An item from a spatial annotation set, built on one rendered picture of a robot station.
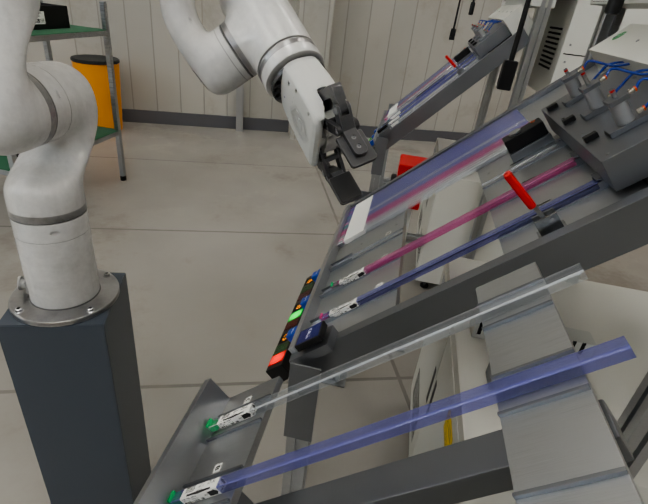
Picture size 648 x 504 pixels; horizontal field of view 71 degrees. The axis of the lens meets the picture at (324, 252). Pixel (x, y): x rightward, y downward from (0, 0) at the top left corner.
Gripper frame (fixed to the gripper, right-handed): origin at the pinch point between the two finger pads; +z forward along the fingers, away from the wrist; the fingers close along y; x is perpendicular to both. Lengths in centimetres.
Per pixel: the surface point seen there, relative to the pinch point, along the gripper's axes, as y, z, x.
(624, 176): 1.2, 14.5, 30.6
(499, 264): -8.0, 16.4, 14.9
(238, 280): -171, -45, -11
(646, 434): -18, 47, 26
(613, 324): -59, 39, 64
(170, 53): -297, -309, 26
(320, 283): -45.3, 0.4, -0.5
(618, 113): 2.7, 7.1, 34.4
